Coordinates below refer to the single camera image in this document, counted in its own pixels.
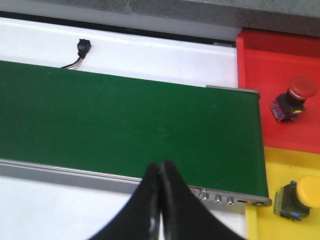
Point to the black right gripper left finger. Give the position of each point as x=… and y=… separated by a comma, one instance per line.
x=139, y=219

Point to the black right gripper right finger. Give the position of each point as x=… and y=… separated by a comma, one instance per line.
x=184, y=216

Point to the yellow mushroom push button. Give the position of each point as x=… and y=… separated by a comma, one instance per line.
x=296, y=199

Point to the red mushroom push button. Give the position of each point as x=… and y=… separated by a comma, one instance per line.
x=289, y=105

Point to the green conveyor belt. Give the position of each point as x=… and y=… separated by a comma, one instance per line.
x=125, y=125

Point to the yellow plastic tray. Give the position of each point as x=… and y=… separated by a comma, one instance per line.
x=283, y=166

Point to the red plastic tray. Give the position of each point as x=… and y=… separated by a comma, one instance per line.
x=266, y=62

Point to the grey speckled stone counter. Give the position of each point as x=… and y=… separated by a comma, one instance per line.
x=201, y=18

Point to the black connector with cable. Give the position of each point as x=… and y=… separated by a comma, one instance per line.
x=83, y=47

